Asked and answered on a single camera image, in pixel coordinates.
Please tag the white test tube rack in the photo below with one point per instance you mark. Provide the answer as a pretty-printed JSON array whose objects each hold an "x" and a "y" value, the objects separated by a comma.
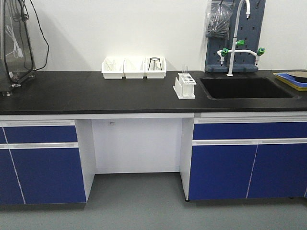
[{"x": 184, "y": 86}]

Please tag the grey pegboard drying rack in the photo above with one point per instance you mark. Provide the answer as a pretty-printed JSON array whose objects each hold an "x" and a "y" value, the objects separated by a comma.
[{"x": 249, "y": 30}]

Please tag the right white storage bin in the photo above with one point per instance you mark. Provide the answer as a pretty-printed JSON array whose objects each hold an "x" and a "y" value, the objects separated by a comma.
[{"x": 158, "y": 74}]

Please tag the left white storage bin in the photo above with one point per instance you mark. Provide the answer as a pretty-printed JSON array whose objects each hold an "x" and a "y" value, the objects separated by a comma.
[{"x": 113, "y": 68}]

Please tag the black lab sink basin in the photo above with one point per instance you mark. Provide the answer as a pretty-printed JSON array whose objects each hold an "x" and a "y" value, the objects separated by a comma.
[{"x": 243, "y": 88}]

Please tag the blue right cabinet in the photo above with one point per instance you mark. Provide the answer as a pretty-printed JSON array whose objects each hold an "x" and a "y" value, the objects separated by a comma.
[{"x": 244, "y": 155}]

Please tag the blue cabinet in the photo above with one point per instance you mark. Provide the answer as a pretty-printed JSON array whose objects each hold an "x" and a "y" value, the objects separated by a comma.
[
  {"x": 244, "y": 155},
  {"x": 45, "y": 160}
]

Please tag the white gooseneck lab faucet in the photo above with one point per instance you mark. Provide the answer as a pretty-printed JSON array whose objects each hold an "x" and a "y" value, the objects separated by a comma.
[{"x": 225, "y": 51}]

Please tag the plastic bag of pegs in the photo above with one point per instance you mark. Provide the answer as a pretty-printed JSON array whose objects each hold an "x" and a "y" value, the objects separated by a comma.
[{"x": 219, "y": 13}]

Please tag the blue left cabinet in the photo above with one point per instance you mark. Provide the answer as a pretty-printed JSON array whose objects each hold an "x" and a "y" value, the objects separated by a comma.
[{"x": 45, "y": 160}]

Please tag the yellow tray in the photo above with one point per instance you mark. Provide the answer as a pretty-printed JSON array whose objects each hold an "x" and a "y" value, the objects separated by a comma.
[{"x": 291, "y": 85}]

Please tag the blue tray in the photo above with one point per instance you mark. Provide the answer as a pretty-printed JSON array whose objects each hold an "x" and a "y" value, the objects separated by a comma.
[{"x": 290, "y": 79}]

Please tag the grey round plate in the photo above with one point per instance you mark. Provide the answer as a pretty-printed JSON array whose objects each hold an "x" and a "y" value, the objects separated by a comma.
[{"x": 299, "y": 76}]

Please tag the black metal ring stand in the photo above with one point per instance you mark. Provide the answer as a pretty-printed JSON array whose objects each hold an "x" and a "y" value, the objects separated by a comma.
[{"x": 154, "y": 64}]

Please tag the clear acrylic equipment enclosure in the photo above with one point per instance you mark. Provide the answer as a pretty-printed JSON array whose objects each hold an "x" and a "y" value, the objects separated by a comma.
[{"x": 16, "y": 56}]

